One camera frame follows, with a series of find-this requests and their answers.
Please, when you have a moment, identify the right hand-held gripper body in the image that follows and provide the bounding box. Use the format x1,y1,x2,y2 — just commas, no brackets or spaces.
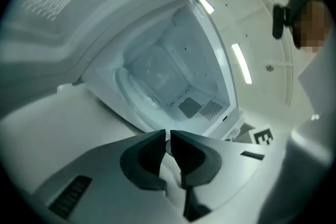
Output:
225,123,274,146

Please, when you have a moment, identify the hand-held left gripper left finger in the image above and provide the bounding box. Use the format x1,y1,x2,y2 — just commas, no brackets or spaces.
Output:
33,129,169,223

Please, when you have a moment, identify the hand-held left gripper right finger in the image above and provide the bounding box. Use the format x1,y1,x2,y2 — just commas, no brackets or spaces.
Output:
170,129,269,221

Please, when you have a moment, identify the white microwave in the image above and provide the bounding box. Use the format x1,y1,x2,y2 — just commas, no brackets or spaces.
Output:
0,0,247,143

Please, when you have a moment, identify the person's white shirt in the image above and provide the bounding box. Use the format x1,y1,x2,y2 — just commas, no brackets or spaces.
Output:
262,52,334,221

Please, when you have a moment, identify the long ceiling light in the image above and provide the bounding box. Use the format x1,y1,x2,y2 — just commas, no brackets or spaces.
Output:
230,42,253,85
198,0,215,15

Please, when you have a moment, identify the person's head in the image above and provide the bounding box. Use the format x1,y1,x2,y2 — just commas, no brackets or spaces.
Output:
288,0,332,56

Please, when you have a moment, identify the black head-worn camera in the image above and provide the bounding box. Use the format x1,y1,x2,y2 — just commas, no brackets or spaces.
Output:
271,3,292,40

